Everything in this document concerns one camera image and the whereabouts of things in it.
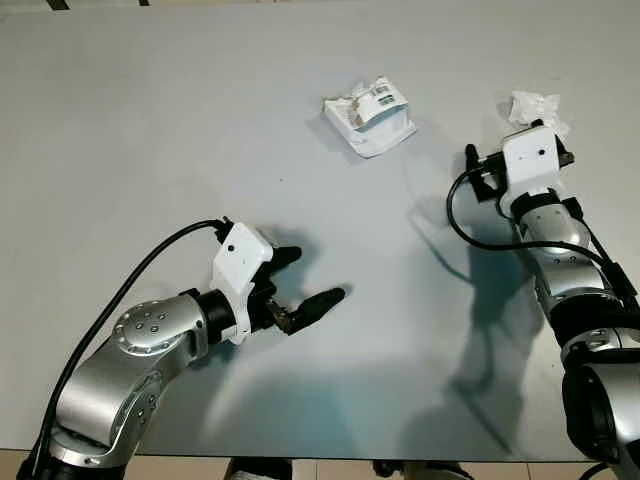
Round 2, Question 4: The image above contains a white tissue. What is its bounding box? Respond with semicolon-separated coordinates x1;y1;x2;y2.
508;91;571;138

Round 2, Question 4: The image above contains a white plastic wrapper package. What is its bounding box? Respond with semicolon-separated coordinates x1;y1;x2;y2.
322;77;418;159

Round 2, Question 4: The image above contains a robot left leg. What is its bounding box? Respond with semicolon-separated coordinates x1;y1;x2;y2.
225;457;293;480

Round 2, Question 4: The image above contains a robot leg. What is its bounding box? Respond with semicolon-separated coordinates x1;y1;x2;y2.
225;457;293;480
373;460;471;480

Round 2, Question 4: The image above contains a robot right leg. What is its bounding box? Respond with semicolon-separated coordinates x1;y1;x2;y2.
373;460;471;480

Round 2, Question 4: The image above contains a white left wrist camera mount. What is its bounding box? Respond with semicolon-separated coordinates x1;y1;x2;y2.
211;222;275;345

